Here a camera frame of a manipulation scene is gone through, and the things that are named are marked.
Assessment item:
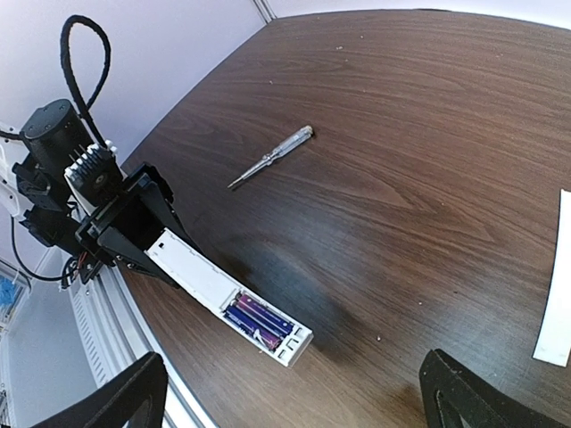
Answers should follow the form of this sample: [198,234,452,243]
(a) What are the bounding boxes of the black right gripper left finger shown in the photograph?
[36,352,169,427]

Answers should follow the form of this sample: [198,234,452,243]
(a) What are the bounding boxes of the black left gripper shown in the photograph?
[12,99,200,289]

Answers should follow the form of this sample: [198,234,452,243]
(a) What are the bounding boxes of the purple battery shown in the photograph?
[224,306,282,351]
[236,294,294,337]

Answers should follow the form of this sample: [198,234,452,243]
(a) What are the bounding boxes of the left black camera cable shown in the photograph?
[60,14,113,148]

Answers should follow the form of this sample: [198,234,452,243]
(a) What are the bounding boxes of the purple battery lower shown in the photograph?
[224,306,282,351]

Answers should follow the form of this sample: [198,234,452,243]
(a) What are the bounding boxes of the left aluminium frame post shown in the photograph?
[252,0,277,23]

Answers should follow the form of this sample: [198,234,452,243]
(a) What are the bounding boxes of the clear tester screwdriver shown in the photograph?
[228,125,314,189]

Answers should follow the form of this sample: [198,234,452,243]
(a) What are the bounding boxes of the purple battery upper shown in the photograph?
[236,294,294,337]

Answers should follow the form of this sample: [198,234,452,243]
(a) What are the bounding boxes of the white remote control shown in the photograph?
[145,228,313,367]

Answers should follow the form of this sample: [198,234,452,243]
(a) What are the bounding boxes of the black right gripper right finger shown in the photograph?
[418,349,562,427]

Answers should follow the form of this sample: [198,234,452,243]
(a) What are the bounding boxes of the white battery cover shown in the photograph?
[533,190,570,367]

